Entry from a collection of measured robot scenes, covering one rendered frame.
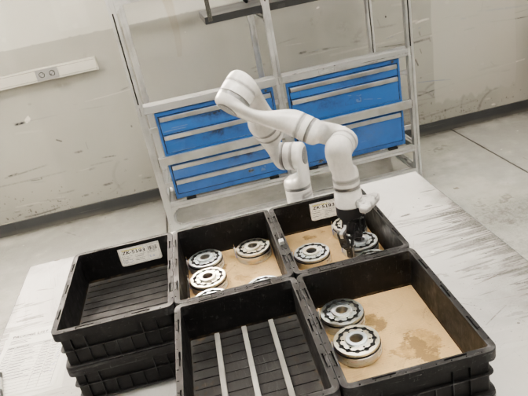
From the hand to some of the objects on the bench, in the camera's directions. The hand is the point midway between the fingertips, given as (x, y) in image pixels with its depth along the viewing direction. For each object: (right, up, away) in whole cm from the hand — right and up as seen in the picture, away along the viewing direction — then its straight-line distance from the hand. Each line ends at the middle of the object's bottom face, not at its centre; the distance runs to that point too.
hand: (354, 248), depth 156 cm
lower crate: (-61, -28, +4) cm, 67 cm away
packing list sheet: (-94, -33, +6) cm, 100 cm away
